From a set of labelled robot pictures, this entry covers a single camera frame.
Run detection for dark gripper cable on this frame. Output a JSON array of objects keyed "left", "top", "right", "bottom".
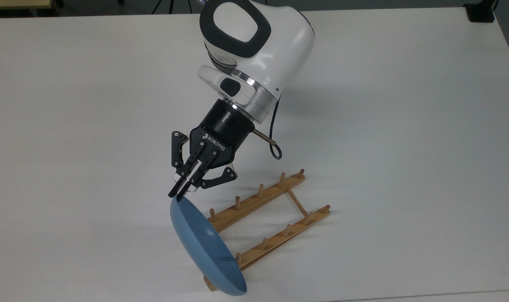
[{"left": 253, "top": 94, "right": 283, "bottom": 161}]

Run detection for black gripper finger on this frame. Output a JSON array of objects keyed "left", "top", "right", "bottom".
[
  {"left": 167, "top": 130, "right": 206, "bottom": 198},
  {"left": 177, "top": 151, "right": 237, "bottom": 201}
]

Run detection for blue round plate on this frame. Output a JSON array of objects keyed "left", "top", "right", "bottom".
[{"left": 170, "top": 196, "right": 248, "bottom": 297}]

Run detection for black tripod legs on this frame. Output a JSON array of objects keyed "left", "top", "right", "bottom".
[{"left": 151, "top": 0, "right": 194, "bottom": 14}]

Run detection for wooden plate rack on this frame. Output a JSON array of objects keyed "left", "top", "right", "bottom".
[{"left": 203, "top": 169, "right": 331, "bottom": 292}]

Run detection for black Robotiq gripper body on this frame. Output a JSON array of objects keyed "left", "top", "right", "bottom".
[{"left": 190, "top": 101, "right": 255, "bottom": 169}]

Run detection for light wooden desk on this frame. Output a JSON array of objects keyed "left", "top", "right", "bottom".
[{"left": 0, "top": 0, "right": 54, "bottom": 10}]

